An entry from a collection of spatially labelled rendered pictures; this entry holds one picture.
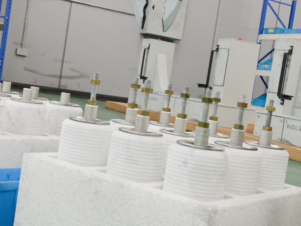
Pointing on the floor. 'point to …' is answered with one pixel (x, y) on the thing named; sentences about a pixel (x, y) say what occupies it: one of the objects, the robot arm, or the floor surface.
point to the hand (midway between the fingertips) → (152, 21)
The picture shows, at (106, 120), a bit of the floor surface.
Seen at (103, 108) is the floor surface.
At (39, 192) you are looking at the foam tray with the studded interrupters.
